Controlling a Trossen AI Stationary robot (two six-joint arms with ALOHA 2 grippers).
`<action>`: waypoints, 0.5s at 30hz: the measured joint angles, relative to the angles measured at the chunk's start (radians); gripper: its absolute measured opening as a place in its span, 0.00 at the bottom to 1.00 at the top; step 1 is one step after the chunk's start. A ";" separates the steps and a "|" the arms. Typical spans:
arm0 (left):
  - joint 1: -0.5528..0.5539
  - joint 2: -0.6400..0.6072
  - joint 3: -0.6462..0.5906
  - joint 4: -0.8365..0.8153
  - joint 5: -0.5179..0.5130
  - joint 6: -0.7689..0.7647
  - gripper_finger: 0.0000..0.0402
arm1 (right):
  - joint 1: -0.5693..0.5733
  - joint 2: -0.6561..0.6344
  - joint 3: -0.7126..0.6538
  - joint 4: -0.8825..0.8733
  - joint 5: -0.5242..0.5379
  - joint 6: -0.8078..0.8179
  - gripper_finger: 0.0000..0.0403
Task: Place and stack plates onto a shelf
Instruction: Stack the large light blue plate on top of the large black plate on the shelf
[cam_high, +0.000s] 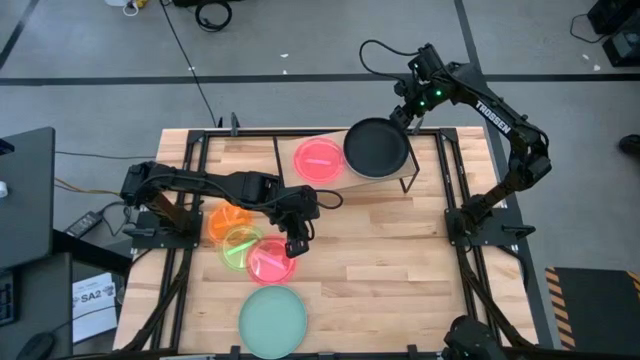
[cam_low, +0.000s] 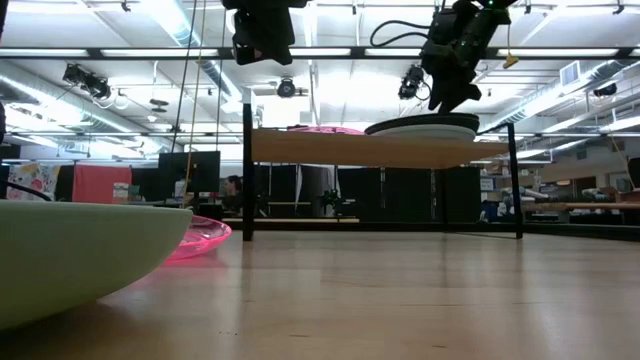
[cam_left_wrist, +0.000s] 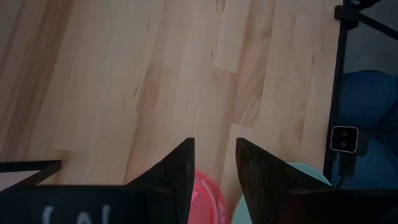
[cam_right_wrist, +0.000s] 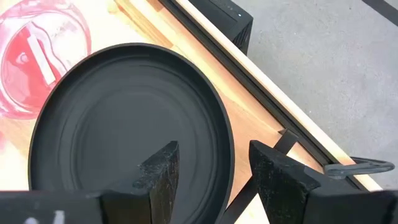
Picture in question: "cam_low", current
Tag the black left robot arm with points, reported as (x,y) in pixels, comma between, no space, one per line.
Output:
(265,3)

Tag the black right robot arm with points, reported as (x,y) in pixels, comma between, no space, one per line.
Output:
(495,12)

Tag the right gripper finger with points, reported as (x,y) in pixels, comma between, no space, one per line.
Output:
(444,100)
(465,92)

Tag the wooden shelf black frame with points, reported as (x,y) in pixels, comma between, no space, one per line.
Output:
(350,150)

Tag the person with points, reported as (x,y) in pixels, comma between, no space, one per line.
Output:
(232,192)

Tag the yellow hanging tag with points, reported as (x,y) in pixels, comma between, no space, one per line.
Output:
(510,61)

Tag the round black ceiling lamp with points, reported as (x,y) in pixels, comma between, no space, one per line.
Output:
(286,88)

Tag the small cardboard box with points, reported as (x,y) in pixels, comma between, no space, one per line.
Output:
(615,194)

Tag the pale green plate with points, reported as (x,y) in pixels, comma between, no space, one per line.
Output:
(75,250)

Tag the pale blue plate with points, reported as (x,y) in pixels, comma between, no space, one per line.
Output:
(425,121)

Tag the white plate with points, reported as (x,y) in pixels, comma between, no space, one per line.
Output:
(425,135)

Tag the silver ventilation duct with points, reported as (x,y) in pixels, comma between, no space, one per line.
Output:
(75,107)

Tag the orange red panel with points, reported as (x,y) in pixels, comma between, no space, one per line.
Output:
(100,182)

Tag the floral cloth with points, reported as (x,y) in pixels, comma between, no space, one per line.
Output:
(32,180)

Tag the black track light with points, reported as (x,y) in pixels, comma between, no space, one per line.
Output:
(87,81)

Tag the pink transparent plate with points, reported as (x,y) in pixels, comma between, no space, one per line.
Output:
(205,237)
(325,130)

